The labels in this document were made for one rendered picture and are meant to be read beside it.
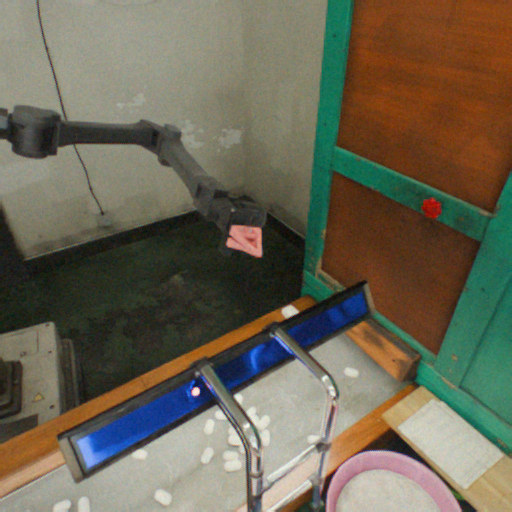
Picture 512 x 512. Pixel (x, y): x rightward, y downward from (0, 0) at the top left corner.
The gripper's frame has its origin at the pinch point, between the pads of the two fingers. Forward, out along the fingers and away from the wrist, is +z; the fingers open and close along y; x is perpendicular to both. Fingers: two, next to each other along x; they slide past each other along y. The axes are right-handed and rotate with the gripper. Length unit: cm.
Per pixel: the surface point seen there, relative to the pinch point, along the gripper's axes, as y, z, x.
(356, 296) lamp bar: 3.2, 10.4, -19.8
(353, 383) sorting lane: 34, 8, -39
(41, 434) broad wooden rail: 57, -10, 33
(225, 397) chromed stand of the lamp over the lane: 12.1, 22.8, 13.1
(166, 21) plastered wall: -28, -208, -37
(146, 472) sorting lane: 53, 7, 14
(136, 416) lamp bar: 19.2, 17.9, 24.1
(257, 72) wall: -17, -198, -97
